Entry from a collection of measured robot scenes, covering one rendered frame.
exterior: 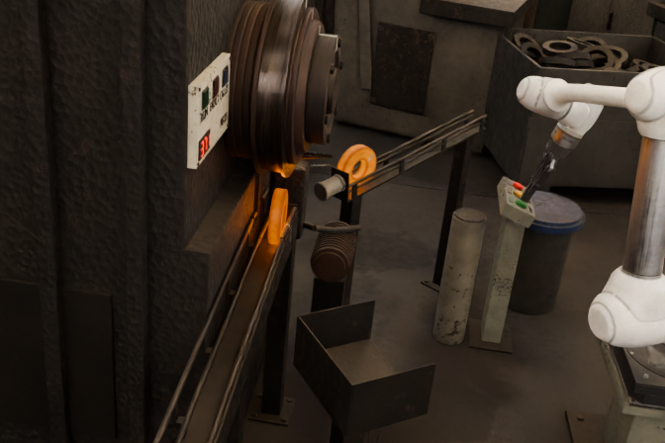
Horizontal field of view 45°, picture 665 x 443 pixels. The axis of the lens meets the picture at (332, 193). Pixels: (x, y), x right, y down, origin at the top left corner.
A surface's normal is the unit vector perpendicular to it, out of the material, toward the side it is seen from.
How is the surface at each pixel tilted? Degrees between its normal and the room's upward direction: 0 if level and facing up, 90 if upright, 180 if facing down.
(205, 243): 0
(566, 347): 0
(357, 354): 5
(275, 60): 60
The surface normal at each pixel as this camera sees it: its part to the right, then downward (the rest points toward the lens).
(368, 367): 0.13, -0.86
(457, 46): -0.37, 0.37
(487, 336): -0.14, 0.41
